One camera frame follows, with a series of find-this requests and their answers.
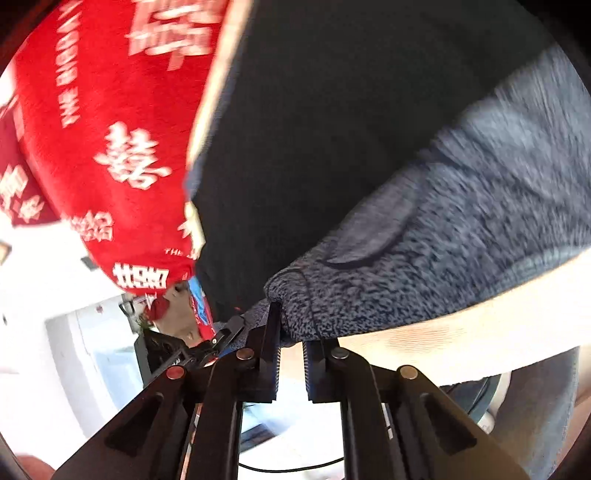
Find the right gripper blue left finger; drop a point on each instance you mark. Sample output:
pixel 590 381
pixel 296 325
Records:
pixel 186 422

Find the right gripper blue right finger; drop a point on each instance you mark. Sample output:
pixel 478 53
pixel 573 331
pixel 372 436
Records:
pixel 399 424

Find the black pants with patterned lining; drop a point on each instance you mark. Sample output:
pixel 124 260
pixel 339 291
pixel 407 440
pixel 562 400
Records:
pixel 369 184

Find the beige plush toy red patch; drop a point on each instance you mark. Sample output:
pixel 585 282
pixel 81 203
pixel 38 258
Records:
pixel 173 315

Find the person's legs in jeans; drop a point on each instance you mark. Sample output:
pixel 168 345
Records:
pixel 526 411

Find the cream sofa seat cushion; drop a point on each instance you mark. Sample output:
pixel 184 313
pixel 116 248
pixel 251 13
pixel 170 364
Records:
pixel 461 332

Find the red sofa cover white characters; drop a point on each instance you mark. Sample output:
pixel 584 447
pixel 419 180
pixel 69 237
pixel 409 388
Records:
pixel 106 97

